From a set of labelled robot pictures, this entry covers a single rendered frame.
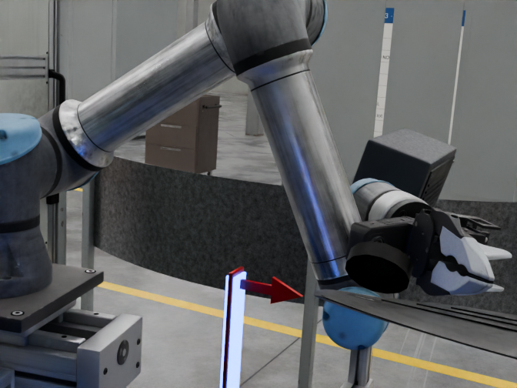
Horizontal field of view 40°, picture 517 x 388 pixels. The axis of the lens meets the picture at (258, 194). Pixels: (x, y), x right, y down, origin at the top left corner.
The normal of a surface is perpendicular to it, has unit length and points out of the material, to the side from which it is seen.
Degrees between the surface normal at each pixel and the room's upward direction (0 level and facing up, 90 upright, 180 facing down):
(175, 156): 90
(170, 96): 118
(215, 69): 125
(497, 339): 6
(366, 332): 89
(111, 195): 90
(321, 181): 80
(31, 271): 72
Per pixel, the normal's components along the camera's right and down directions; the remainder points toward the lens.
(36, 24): 0.91, 0.14
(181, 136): -0.41, 0.15
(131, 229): -0.66, 0.11
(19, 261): 0.69, -0.12
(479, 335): 0.18, -0.97
